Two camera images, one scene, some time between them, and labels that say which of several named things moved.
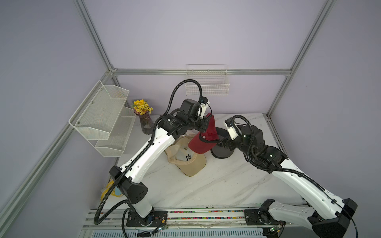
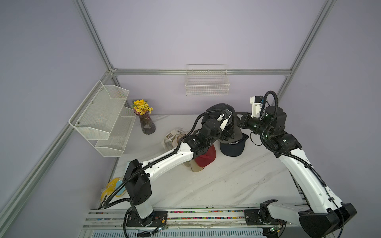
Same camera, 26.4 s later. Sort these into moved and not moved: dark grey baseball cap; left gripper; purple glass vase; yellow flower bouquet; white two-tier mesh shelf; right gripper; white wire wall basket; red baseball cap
Moved: dark grey baseball cap; left gripper; red baseball cap; right gripper
Not moved: purple glass vase; yellow flower bouquet; white wire wall basket; white two-tier mesh shelf
